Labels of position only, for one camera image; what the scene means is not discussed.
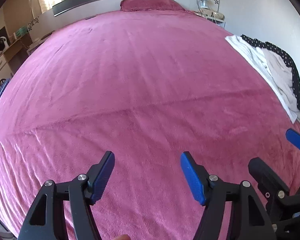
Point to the white security camera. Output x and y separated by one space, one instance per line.
2 43

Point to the beige garment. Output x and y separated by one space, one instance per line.
282 72

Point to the person's left hand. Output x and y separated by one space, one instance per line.
121 237

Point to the pink bed blanket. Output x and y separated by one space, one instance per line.
140 80

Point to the white towel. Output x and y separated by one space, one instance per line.
249 52

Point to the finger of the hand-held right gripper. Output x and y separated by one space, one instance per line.
264 173
298 141

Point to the white nightstand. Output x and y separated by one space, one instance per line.
218 23

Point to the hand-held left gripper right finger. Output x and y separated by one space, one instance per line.
192 177

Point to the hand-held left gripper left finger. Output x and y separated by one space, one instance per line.
103 177

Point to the pink pillow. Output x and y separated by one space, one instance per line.
152 5

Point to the black polka dot garment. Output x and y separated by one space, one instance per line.
297 80

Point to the wooden desk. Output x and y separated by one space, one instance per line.
17 46

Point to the teal box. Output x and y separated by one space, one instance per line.
21 31

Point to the dark and white headboard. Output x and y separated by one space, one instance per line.
90 0

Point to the white drawer cabinet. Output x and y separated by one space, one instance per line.
0 66

